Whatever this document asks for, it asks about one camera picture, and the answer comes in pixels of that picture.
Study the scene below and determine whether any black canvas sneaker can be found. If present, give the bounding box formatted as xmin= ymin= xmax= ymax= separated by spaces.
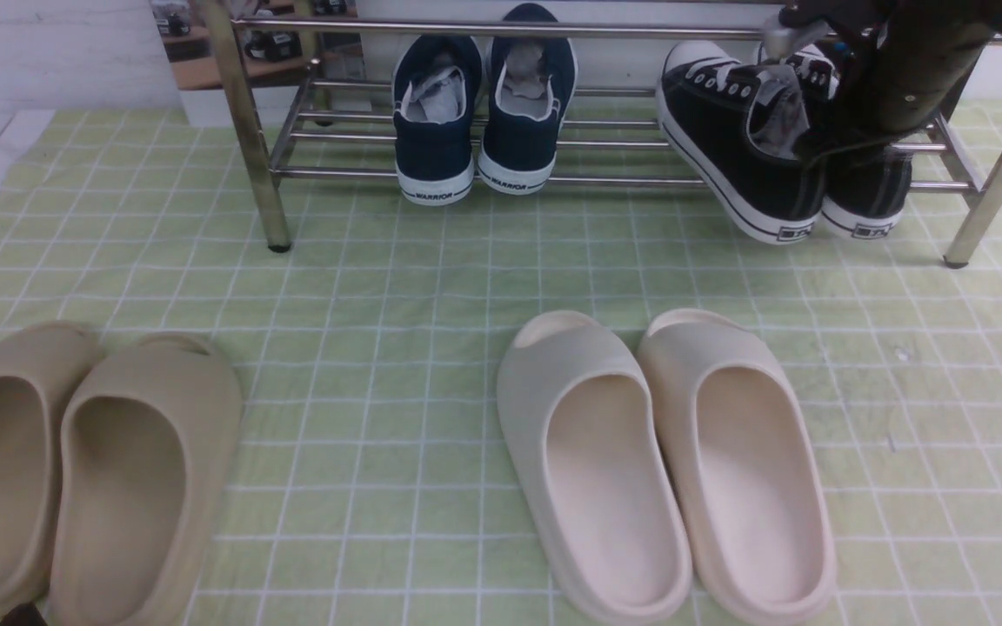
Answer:
xmin=655 ymin=40 xmax=838 ymax=245
xmin=758 ymin=43 xmax=913 ymax=242

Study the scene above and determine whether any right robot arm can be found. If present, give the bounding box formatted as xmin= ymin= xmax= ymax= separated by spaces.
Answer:
xmin=762 ymin=1 xmax=1002 ymax=165

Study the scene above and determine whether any metal shoe rack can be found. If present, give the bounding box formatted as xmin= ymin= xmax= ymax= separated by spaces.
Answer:
xmin=203 ymin=1 xmax=1002 ymax=269

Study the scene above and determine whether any left cream foam slide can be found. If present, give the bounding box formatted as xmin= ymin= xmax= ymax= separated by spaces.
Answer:
xmin=496 ymin=310 xmax=692 ymax=625

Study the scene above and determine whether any cream foam slide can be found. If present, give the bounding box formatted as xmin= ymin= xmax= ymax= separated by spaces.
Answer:
xmin=496 ymin=310 xmax=692 ymax=625
xmin=637 ymin=309 xmax=838 ymax=625

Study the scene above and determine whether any green checked floor cloth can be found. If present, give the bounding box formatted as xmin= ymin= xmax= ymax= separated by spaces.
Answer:
xmin=0 ymin=110 xmax=1002 ymax=625

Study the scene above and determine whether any right navy canvas sneaker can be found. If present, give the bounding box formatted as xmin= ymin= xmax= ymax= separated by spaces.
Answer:
xmin=478 ymin=37 xmax=579 ymax=196

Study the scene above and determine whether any navy canvas sneaker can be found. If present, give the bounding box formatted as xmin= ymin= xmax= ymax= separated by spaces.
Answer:
xmin=392 ymin=35 xmax=484 ymax=207
xmin=478 ymin=37 xmax=579 ymax=196

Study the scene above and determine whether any left navy canvas sneaker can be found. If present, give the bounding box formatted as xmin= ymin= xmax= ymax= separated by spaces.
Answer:
xmin=392 ymin=35 xmax=484 ymax=207

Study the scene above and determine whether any wooden shelf with items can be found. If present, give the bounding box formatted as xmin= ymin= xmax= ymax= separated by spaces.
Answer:
xmin=150 ymin=1 xmax=365 ymax=91

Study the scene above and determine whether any right cream foam slide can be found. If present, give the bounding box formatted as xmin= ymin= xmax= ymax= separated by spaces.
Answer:
xmin=637 ymin=309 xmax=838 ymax=625

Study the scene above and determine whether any right tan foam slide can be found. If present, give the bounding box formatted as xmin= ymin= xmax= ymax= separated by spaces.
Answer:
xmin=49 ymin=332 xmax=244 ymax=625

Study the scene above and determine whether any tan foam slide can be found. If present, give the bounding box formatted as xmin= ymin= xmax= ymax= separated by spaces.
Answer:
xmin=49 ymin=332 xmax=244 ymax=625
xmin=0 ymin=320 xmax=103 ymax=617

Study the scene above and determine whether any left tan foam slide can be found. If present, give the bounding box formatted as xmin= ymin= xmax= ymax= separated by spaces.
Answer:
xmin=0 ymin=320 xmax=103 ymax=617

